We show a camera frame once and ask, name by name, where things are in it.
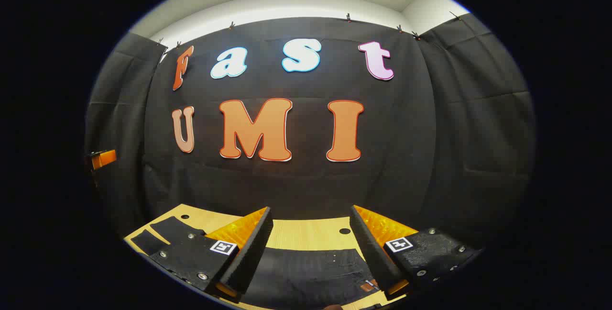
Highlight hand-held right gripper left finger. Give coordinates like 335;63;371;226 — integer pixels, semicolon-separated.
151;206;274;301

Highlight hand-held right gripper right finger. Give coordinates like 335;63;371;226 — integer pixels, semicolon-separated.
350;204;482;301

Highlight dark blue jeans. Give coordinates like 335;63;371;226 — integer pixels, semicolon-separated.
130;216;383;310

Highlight black backdrop cloth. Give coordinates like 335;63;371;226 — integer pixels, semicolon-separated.
84;12;537;248

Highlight row of small backdrop clips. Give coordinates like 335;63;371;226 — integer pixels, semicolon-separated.
155;11;462;48

